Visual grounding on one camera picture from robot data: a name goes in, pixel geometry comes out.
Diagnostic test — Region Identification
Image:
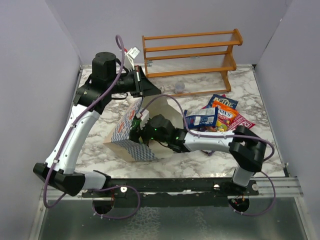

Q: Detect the checkered paper bag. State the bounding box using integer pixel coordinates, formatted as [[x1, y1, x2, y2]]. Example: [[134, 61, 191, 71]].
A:
[[103, 96, 183, 162]]

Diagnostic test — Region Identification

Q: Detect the purple snack packet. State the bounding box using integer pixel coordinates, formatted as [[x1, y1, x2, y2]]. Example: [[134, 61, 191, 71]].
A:
[[201, 150, 215, 156]]

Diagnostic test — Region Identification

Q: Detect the blue kettle chips bag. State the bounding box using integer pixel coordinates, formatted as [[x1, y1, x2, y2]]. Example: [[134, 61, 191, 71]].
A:
[[207, 94, 238, 110]]

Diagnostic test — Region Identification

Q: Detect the orange candy packet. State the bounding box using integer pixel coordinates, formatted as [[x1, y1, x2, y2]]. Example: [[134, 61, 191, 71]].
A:
[[199, 101, 238, 132]]

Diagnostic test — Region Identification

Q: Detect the orange wooden rack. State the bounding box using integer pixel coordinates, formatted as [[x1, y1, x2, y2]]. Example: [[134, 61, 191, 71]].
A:
[[142, 28, 243, 97]]

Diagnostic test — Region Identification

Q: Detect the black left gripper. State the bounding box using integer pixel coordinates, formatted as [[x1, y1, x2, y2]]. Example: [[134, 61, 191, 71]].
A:
[[107, 64, 162, 98]]

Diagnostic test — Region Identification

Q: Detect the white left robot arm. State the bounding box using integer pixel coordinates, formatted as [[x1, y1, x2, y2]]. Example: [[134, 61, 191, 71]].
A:
[[33, 52, 161, 198]]

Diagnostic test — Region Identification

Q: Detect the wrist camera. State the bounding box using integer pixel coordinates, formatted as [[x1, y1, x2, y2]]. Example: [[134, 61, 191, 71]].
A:
[[135, 110, 150, 130], [124, 46, 141, 71]]

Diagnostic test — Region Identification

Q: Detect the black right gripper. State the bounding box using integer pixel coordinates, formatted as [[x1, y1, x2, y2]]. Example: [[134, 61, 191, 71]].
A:
[[126, 117, 169, 149]]

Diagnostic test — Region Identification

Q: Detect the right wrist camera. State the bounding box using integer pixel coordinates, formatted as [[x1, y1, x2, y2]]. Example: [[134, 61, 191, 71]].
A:
[[135, 110, 150, 130]]

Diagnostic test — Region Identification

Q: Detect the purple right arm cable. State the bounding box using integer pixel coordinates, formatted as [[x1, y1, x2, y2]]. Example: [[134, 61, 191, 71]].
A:
[[139, 94, 277, 218]]

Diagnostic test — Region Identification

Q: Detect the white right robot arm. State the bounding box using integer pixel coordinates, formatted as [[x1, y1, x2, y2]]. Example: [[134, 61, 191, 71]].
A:
[[129, 114, 267, 196]]

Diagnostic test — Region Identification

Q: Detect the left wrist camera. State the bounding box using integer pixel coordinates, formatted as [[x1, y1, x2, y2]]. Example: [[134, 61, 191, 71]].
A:
[[124, 46, 141, 71]]

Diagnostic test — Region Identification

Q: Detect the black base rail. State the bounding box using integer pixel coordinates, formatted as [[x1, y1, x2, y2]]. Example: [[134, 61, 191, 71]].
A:
[[82, 177, 259, 208]]

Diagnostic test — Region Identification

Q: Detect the dark blue snack packet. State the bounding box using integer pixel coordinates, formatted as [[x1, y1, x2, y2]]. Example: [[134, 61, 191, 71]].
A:
[[184, 107, 218, 129]]

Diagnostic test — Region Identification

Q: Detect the pink real chips bag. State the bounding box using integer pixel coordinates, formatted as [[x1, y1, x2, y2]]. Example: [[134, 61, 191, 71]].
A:
[[227, 113, 256, 131]]

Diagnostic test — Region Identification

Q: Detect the small clear plastic cup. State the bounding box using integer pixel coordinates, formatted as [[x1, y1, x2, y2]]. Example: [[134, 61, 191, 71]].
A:
[[174, 81, 185, 94]]

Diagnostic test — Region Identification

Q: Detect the green snack packet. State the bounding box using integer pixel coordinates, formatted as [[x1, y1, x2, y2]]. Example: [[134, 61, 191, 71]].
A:
[[131, 118, 141, 131]]

